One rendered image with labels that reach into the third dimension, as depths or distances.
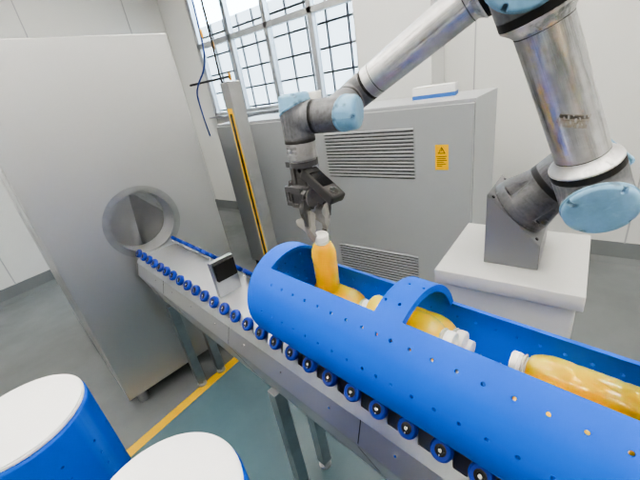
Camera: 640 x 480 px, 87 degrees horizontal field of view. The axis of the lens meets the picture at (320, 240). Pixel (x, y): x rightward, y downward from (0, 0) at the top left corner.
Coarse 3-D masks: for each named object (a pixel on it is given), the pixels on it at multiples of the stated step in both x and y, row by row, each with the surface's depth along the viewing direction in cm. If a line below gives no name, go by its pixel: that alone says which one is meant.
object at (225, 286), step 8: (224, 256) 134; (208, 264) 131; (216, 264) 130; (224, 264) 132; (232, 264) 135; (216, 272) 130; (224, 272) 133; (232, 272) 136; (216, 280) 133; (224, 280) 135; (232, 280) 138; (216, 288) 135; (224, 288) 136; (232, 288) 139
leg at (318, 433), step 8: (312, 424) 147; (312, 432) 151; (320, 432) 150; (312, 440) 155; (320, 440) 152; (320, 448) 153; (328, 448) 157; (320, 456) 157; (328, 456) 159; (320, 464) 162; (328, 464) 161
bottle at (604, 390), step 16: (528, 368) 61; (544, 368) 59; (560, 368) 58; (576, 368) 57; (560, 384) 57; (576, 384) 55; (592, 384) 54; (608, 384) 54; (624, 384) 53; (592, 400) 54; (608, 400) 53; (624, 400) 52
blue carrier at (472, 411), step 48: (288, 288) 84; (384, 288) 94; (432, 288) 70; (288, 336) 85; (336, 336) 72; (384, 336) 64; (432, 336) 59; (480, 336) 78; (528, 336) 70; (384, 384) 64; (432, 384) 57; (480, 384) 52; (528, 384) 49; (432, 432) 60; (480, 432) 52; (528, 432) 47; (576, 432) 44; (624, 432) 41
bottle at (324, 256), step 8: (312, 248) 93; (320, 248) 91; (328, 248) 91; (312, 256) 93; (320, 256) 91; (328, 256) 91; (336, 256) 95; (320, 264) 92; (328, 264) 92; (336, 264) 95; (320, 272) 95; (328, 272) 94; (336, 272) 96; (320, 280) 97; (328, 280) 96; (336, 280) 98; (320, 288) 99; (328, 288) 98; (336, 288) 99
